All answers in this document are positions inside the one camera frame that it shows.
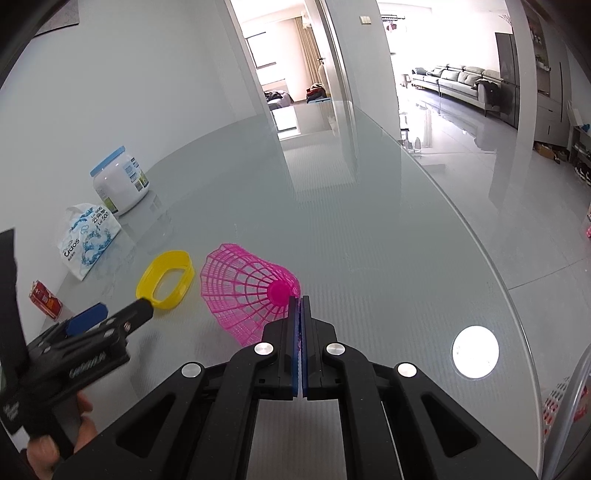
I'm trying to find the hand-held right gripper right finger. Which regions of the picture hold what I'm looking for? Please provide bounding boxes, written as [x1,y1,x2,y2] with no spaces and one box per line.
[300,295,539,480]

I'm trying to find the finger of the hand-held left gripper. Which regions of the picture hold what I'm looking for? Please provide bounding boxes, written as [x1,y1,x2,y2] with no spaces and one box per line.
[60,298,155,346]
[46,303,109,340]

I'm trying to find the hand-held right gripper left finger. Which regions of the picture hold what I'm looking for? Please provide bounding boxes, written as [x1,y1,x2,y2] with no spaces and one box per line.
[55,295,301,480]

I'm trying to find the yellow plastic ring container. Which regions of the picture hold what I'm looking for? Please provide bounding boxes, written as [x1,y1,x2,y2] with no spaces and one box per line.
[136,250,195,310]

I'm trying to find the pink plastic shuttlecock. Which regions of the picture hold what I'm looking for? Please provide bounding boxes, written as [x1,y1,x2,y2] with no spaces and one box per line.
[200,243,302,347]

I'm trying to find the grey plastic basket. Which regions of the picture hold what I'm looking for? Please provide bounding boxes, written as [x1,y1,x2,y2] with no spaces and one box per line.
[540,355,591,480]

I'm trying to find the person's left hand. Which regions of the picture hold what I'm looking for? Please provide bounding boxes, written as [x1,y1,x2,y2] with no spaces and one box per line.
[25,392,100,480]

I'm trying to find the small red box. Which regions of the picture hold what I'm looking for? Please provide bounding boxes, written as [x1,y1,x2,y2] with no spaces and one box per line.
[30,281,63,319]

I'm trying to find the white blue tissue packet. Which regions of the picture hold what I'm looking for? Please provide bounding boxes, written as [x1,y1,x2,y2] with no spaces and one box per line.
[56,203,122,282]

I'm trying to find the white jar with blue lid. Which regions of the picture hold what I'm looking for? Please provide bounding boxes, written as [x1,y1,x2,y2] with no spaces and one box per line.
[90,146,151,217]

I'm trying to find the white door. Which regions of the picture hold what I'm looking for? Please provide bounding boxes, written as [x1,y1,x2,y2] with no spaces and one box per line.
[321,0,362,181]

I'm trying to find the beige curtain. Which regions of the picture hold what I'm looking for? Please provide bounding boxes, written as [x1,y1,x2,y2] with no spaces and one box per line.
[295,18,324,100]

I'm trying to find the grey sofa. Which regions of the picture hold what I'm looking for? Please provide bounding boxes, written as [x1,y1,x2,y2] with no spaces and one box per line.
[411,65,502,116]

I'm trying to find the dark tall cabinet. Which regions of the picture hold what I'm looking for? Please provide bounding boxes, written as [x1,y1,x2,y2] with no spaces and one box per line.
[495,32,520,127]

